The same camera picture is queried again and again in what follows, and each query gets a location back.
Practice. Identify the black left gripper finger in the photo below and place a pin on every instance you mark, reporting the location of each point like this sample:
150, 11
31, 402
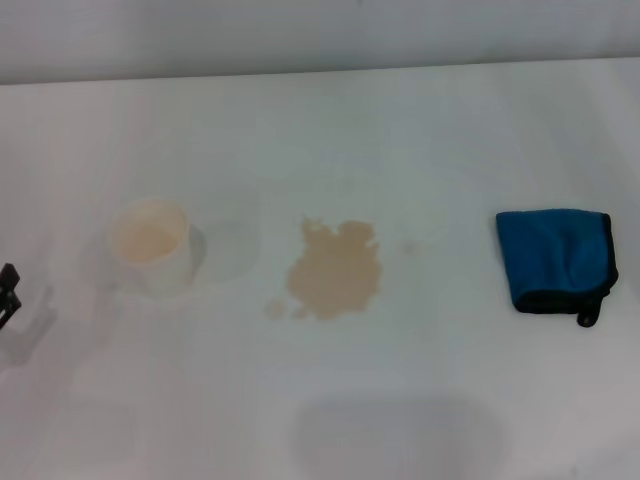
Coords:
8, 275
9, 305

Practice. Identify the brown water stain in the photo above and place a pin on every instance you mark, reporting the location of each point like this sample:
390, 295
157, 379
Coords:
335, 272

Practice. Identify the blue rag with black trim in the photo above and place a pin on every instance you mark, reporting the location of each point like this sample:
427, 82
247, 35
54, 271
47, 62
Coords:
550, 255

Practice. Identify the white paper cup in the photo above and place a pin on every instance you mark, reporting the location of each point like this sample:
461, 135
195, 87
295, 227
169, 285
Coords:
150, 250

